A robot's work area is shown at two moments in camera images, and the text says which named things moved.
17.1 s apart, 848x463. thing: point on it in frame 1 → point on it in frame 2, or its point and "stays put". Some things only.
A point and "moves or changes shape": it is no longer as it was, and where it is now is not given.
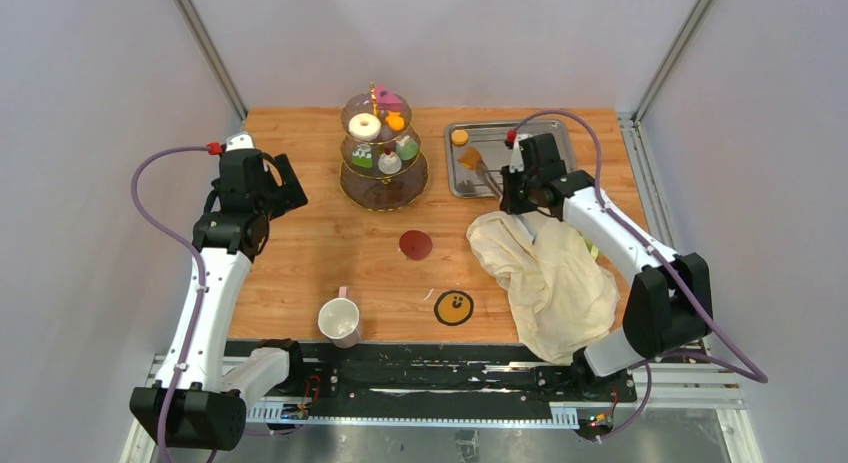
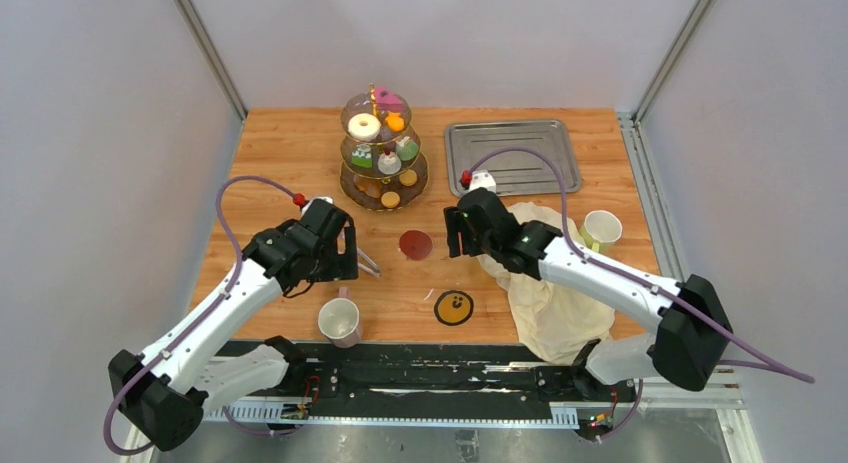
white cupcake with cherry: [389, 163] stays put
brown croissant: [470, 158] → [372, 186]
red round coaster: [416, 244] stays put
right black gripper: [511, 205] → [452, 221]
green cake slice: [362, 156] stays put
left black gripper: [289, 195] → [344, 263]
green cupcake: [406, 147] stays put
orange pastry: [395, 121] stays put
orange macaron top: [459, 137] → [390, 199]
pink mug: [338, 320] stays put
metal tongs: [496, 184] moves or changes shape
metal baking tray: [476, 151] stays put
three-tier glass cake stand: [381, 169] stays put
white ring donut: [364, 126] stays put
